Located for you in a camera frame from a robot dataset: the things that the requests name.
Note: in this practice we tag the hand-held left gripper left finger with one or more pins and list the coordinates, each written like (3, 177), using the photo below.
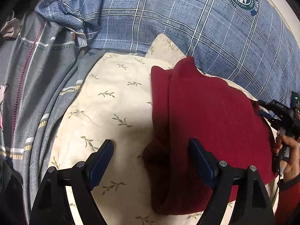
(103, 159)

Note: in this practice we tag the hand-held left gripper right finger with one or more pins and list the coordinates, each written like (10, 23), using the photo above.
(201, 161)

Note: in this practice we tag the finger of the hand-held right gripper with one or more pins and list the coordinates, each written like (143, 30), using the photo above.
(274, 104)
(269, 118)

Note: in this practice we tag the red sweater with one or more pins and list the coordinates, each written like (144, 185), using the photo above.
(211, 112)

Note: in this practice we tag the person's right forearm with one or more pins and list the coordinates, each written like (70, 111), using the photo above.
(290, 201)

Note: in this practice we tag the person's right hand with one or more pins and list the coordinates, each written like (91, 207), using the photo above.
(293, 164)

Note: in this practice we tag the cream leaf-print bedsheet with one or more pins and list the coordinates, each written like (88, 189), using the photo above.
(105, 112)

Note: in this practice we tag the grey star-print duvet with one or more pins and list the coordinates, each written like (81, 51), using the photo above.
(35, 75)

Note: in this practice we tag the blue plaid quilt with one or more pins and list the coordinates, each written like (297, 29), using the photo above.
(164, 11)

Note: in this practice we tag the pale pink cloth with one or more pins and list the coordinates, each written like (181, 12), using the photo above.
(10, 28)

